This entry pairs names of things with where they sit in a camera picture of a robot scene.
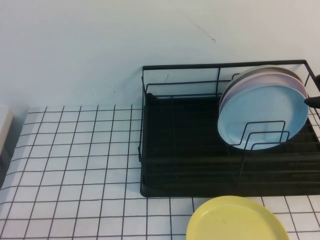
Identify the light blue round plate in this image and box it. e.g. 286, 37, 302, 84
216, 84, 309, 153

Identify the pink round plate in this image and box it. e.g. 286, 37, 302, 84
218, 72, 308, 114

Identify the grey round plate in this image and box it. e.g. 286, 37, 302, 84
227, 64, 305, 88

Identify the yellow round plate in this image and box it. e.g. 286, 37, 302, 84
185, 195, 291, 240

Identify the black drip tray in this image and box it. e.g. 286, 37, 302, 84
139, 92, 320, 198

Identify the white black-grid tablecloth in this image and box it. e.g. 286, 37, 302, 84
0, 104, 320, 240

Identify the beige wooden board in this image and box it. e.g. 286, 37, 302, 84
0, 107, 16, 161

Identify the black wire dish rack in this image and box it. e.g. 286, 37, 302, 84
136, 59, 320, 198

